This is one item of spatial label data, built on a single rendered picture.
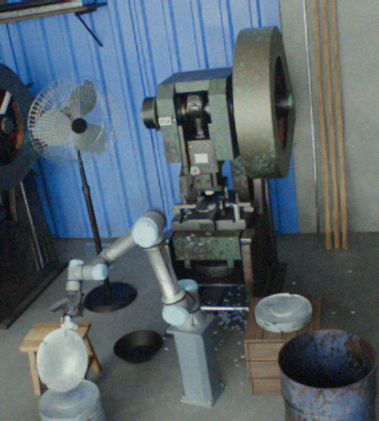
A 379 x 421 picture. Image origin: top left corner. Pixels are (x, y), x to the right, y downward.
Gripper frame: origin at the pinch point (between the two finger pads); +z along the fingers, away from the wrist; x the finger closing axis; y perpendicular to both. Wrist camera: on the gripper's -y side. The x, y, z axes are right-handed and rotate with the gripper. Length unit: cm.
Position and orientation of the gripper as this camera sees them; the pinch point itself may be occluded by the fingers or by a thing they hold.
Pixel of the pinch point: (64, 333)
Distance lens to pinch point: 291.7
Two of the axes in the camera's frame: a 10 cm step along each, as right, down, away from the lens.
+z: -0.7, 9.3, -3.6
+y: 9.6, -0.4, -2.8
